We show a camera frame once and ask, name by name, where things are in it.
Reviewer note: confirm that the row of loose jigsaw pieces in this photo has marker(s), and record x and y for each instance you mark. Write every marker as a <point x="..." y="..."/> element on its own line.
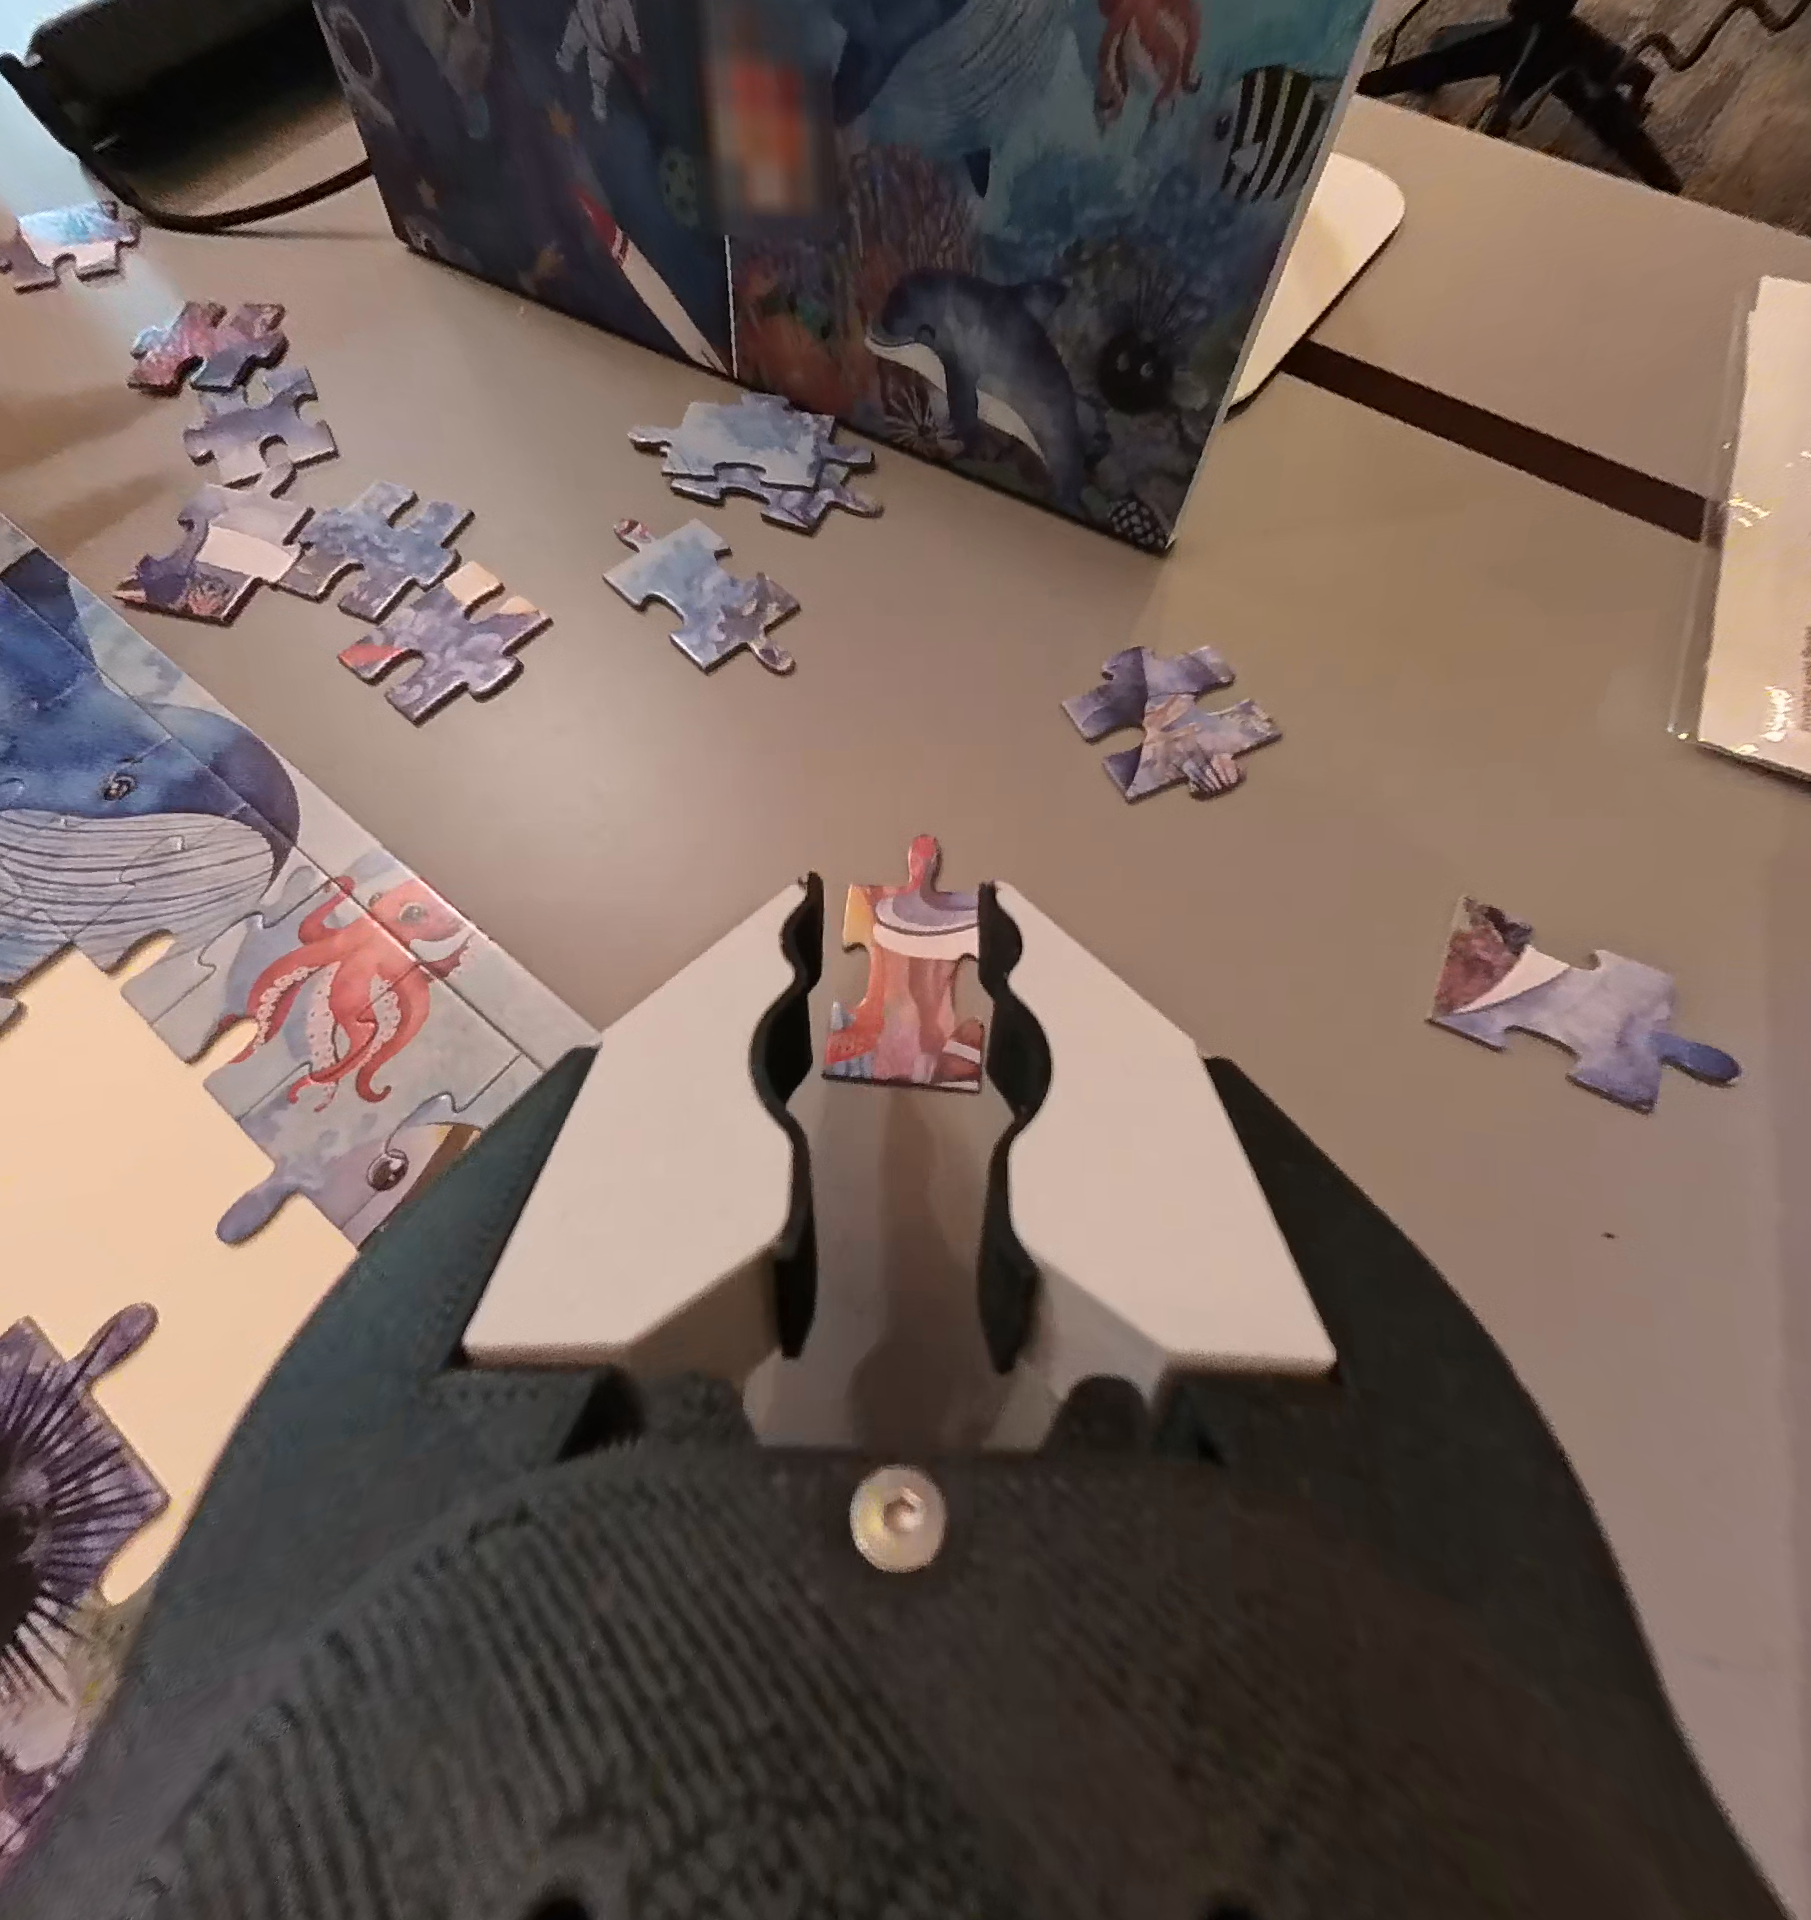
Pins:
<point x="387" y="548"/>

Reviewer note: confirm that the black office chair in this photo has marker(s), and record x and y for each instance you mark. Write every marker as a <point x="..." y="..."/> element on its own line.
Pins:
<point x="1550" y="22"/>

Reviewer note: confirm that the instruction sheet in clear sleeve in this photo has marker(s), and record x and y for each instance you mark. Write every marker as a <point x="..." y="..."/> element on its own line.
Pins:
<point x="1789" y="525"/>

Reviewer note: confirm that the light blue puzzle piece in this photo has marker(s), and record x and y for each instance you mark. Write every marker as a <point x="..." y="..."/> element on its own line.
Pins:
<point x="740" y="443"/>

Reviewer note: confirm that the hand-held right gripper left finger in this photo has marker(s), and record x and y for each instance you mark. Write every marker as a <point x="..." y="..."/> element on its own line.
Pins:
<point x="621" y="1200"/>

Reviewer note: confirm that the illustrated puzzle box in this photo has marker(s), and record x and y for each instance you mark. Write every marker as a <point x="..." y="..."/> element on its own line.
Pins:
<point x="994" y="300"/>

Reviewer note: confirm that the purple bubble puzzle piece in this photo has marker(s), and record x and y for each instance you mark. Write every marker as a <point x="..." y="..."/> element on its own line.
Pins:
<point x="448" y="644"/>

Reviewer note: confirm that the purple white puzzle piece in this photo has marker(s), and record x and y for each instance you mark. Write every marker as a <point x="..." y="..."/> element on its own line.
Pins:
<point x="1595" y="1005"/>

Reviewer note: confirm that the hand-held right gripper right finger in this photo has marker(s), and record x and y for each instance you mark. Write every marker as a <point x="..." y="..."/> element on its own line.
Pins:
<point x="1174" y="1200"/>

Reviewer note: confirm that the blue mottled puzzle piece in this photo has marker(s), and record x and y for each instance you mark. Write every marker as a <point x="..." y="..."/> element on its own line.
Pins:
<point x="822" y="503"/>

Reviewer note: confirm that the sea animal jigsaw puzzle board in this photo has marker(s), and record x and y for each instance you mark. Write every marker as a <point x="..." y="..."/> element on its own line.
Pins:
<point x="94" y="721"/>

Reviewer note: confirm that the white stand with flat base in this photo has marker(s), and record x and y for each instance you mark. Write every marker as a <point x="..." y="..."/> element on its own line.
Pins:
<point x="1332" y="254"/>

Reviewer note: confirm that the red coral puzzle piece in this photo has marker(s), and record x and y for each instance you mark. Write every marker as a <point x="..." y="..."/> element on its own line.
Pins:
<point x="906" y="989"/>

